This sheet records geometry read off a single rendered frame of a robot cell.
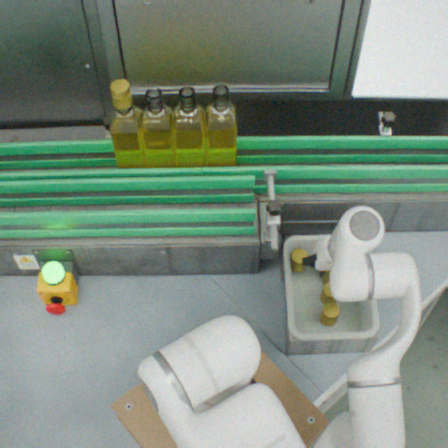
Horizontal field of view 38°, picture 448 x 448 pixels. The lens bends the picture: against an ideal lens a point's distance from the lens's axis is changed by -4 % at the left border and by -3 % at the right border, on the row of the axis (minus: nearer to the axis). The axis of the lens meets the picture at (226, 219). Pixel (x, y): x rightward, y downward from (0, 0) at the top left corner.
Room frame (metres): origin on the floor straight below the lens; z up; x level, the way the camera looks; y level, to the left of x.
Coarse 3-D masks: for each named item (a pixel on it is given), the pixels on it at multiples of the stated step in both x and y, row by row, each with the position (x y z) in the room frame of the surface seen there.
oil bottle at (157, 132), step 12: (144, 108) 0.81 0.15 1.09; (168, 108) 0.81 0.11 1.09; (144, 120) 0.78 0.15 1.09; (156, 120) 0.78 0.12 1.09; (168, 120) 0.78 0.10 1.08; (144, 132) 0.77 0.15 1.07; (156, 132) 0.77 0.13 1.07; (168, 132) 0.77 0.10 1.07; (144, 144) 0.77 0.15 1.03; (156, 144) 0.77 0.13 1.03; (168, 144) 0.77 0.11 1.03; (156, 156) 0.77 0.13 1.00; (168, 156) 0.77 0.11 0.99
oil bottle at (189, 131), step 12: (180, 108) 0.81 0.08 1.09; (180, 120) 0.78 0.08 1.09; (192, 120) 0.78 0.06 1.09; (204, 120) 0.81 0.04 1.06; (180, 132) 0.77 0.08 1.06; (192, 132) 0.77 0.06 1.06; (204, 132) 0.79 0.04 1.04; (180, 144) 0.77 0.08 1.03; (192, 144) 0.77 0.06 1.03; (204, 144) 0.78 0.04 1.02; (180, 156) 0.77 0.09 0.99; (192, 156) 0.77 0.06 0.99; (204, 156) 0.78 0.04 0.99
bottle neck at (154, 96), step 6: (150, 90) 0.81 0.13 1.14; (156, 90) 0.81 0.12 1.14; (150, 96) 0.80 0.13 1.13; (156, 96) 0.80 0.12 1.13; (162, 96) 0.80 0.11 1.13; (150, 102) 0.79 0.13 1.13; (156, 102) 0.79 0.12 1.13; (162, 102) 0.80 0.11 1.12; (150, 108) 0.79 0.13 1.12; (156, 108) 0.79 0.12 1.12; (162, 108) 0.79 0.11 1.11; (150, 114) 0.79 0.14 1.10; (156, 114) 0.79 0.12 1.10
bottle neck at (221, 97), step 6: (216, 90) 0.81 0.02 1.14; (222, 90) 0.81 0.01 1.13; (228, 90) 0.80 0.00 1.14; (216, 96) 0.79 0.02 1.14; (222, 96) 0.79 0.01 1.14; (228, 96) 0.80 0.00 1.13; (216, 102) 0.79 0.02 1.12; (222, 102) 0.79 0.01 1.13; (228, 102) 0.80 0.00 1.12; (216, 108) 0.79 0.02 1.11; (222, 108) 0.79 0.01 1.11; (228, 108) 0.80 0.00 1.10
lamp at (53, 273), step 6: (48, 264) 0.62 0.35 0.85; (54, 264) 0.62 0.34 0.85; (42, 270) 0.60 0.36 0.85; (48, 270) 0.60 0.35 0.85; (54, 270) 0.60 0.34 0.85; (60, 270) 0.60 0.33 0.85; (48, 276) 0.59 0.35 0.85; (54, 276) 0.59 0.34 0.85; (60, 276) 0.59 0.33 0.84; (48, 282) 0.58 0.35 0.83; (54, 282) 0.58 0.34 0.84; (60, 282) 0.59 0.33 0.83
